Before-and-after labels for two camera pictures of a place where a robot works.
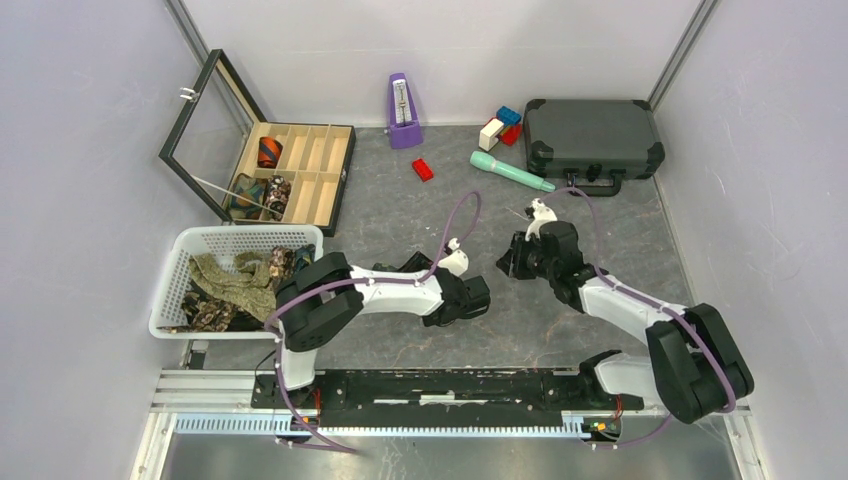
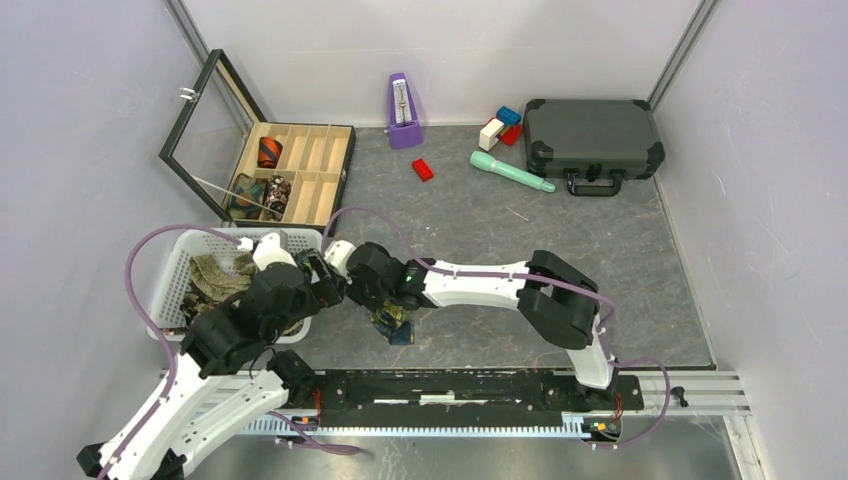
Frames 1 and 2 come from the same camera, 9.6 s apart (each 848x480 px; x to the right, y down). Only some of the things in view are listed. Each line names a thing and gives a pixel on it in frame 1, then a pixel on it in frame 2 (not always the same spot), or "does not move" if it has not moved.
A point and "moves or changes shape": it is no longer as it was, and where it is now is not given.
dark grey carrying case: (594, 144) does not move
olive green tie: (247, 286) does not move
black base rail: (440, 399) does not move
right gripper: (511, 259) to (355, 294)
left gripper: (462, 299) to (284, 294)
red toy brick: (422, 169) does not move
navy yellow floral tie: (416, 262) moves or changes shape
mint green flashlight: (484, 161) does not move
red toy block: (511, 134) does not move
